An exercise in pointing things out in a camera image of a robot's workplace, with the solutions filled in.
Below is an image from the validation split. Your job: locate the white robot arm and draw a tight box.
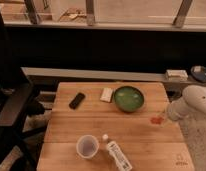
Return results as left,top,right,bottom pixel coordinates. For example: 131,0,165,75
161,85,206,121

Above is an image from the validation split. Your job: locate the white sponge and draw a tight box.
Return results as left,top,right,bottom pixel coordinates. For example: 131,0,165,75
100,88,113,103

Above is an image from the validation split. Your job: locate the small box on ledge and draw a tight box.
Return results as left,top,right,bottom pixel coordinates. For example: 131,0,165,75
166,69,188,81

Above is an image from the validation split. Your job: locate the green bowl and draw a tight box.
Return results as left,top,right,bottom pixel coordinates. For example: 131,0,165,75
113,86,144,113

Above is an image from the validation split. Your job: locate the white labelled bottle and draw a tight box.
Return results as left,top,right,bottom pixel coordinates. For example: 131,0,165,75
102,134,133,171

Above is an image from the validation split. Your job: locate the translucent plastic cup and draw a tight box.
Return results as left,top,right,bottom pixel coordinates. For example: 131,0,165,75
76,135,99,159

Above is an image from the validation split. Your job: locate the black rectangular device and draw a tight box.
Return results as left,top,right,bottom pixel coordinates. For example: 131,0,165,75
69,93,85,109

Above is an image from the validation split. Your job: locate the black office chair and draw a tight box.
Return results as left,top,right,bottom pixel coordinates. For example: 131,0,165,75
0,12,46,171

